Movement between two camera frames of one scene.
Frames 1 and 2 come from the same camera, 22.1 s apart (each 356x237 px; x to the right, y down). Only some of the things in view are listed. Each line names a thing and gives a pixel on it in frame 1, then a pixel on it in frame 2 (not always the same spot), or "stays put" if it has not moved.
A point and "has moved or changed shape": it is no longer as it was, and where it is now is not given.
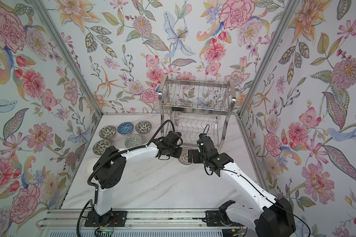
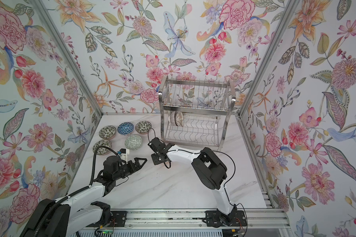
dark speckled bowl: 143,127 stays put
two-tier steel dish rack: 193,108 stays put
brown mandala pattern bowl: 183,158 has moved or changed shape
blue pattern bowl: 125,128 stays put
